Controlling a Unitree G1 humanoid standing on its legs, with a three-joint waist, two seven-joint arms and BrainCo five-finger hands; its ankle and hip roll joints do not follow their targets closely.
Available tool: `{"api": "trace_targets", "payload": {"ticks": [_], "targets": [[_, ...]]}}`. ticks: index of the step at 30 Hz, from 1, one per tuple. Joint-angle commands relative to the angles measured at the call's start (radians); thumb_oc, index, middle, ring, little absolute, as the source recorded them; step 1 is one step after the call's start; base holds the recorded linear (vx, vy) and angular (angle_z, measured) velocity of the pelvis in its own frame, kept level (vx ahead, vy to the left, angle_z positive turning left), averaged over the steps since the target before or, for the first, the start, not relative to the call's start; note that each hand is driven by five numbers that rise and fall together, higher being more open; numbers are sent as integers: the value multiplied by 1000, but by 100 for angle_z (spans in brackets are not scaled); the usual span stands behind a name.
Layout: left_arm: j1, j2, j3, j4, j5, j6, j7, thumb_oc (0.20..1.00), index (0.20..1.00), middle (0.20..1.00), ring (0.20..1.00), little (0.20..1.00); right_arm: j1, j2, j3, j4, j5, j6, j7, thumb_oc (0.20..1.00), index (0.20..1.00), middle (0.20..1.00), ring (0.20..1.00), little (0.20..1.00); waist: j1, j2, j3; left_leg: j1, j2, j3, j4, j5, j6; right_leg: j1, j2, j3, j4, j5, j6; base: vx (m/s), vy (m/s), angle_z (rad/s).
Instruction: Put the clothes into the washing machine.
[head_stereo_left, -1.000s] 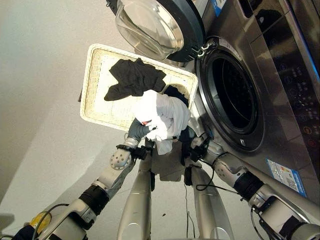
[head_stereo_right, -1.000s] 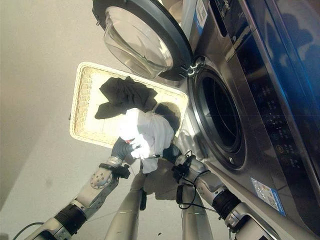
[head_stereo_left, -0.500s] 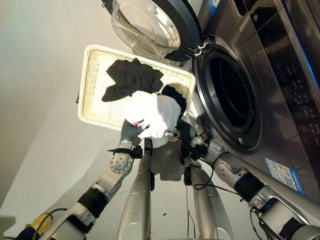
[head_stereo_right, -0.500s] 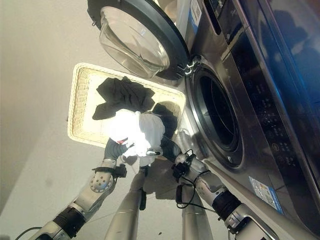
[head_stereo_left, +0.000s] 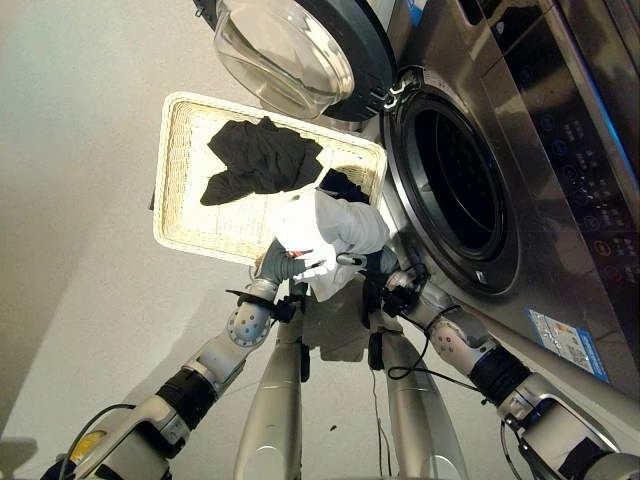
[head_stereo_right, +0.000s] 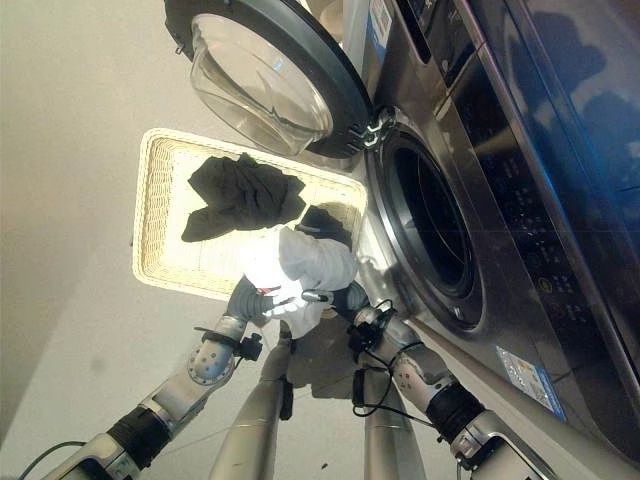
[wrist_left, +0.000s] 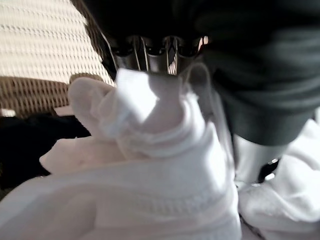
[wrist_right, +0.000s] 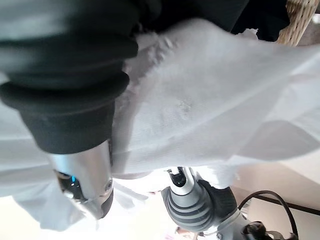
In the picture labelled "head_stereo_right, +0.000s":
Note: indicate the blue white QR sticker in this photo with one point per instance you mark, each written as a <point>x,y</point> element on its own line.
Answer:
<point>381,17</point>

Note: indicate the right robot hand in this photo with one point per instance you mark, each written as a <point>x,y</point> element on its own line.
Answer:
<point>351,297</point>

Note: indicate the silver robot leg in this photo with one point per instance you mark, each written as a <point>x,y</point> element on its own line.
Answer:
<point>255,405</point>
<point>390,440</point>

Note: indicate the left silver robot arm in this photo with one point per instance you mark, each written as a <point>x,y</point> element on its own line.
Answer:
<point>200,370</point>

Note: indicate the white garment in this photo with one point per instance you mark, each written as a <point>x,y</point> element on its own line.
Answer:
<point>310,260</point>

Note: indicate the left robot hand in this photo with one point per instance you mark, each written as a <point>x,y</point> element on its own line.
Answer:
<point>251,301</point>

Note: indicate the left silver robot leg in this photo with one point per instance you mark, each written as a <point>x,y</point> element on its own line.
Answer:
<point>255,405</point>

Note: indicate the large black crumpled garment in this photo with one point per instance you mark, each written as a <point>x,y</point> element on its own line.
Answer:
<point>240,195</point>

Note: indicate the small dark garment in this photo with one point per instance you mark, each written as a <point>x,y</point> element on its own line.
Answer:
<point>327,225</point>

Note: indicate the silver front-load washing machine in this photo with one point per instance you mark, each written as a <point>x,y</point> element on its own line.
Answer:
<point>505,210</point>

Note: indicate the white wicker laundry basket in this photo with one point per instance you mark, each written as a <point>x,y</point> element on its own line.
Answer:
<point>160,200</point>

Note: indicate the round glass washing machine door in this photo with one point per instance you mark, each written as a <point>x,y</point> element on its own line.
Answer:
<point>265,85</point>

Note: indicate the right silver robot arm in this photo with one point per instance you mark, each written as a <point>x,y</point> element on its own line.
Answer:
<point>425,375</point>

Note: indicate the right silver robot leg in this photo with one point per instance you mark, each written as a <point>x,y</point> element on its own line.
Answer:
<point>390,440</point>

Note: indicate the blue energy label sticker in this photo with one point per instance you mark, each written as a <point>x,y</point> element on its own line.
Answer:
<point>531,382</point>

